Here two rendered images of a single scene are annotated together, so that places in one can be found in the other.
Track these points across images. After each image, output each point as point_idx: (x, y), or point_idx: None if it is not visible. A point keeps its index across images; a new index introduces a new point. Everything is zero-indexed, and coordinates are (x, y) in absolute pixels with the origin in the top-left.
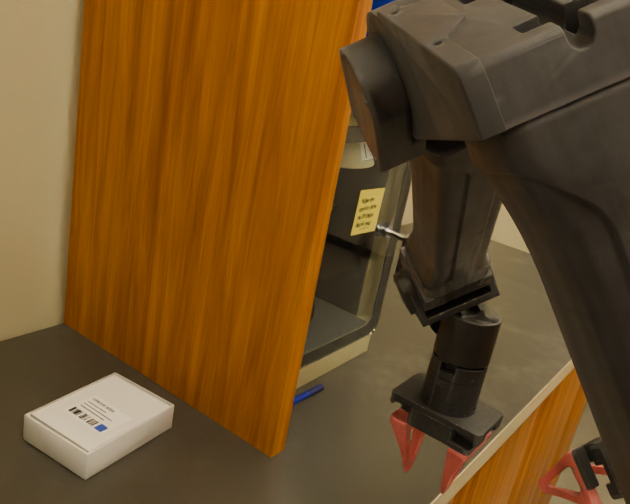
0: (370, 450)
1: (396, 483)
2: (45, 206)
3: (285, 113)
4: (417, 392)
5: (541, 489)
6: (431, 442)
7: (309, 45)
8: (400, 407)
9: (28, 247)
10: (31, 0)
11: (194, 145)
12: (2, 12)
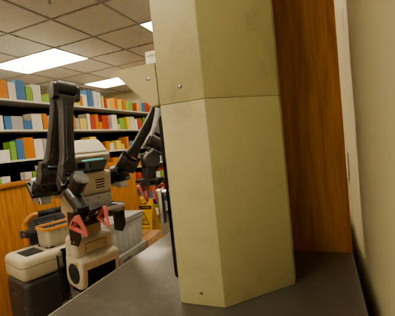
0: (167, 256)
1: (155, 251)
2: (357, 179)
3: None
4: (157, 177)
5: (109, 227)
6: (138, 267)
7: None
8: (160, 184)
9: (358, 199)
10: (348, 76)
11: None
12: (348, 84)
